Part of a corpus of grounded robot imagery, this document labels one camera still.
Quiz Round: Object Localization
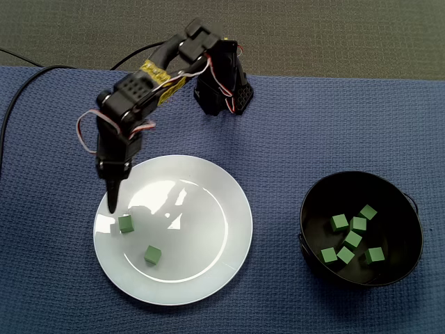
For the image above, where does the black metal pot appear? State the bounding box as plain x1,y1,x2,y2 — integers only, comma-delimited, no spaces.
298,170,424,288

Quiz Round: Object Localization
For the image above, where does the green foam cube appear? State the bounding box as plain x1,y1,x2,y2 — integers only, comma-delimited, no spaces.
343,230,363,250
320,247,338,265
336,246,356,265
349,216,368,233
143,244,163,266
118,214,136,234
359,204,378,221
364,246,385,265
330,214,350,232

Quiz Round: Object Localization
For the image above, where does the black cable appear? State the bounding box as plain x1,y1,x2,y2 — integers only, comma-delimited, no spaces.
0,40,166,156
0,47,46,68

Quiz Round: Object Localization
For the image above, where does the blue waffle cloth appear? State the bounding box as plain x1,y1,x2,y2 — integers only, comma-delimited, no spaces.
0,65,445,334

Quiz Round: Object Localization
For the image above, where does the white round plate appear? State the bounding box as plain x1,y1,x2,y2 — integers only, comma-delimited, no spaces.
92,154,254,307

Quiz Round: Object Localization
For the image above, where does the white red servo cable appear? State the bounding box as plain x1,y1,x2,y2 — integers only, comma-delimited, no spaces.
76,109,105,154

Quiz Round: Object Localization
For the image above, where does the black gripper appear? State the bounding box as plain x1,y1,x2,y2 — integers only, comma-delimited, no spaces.
95,120,144,215

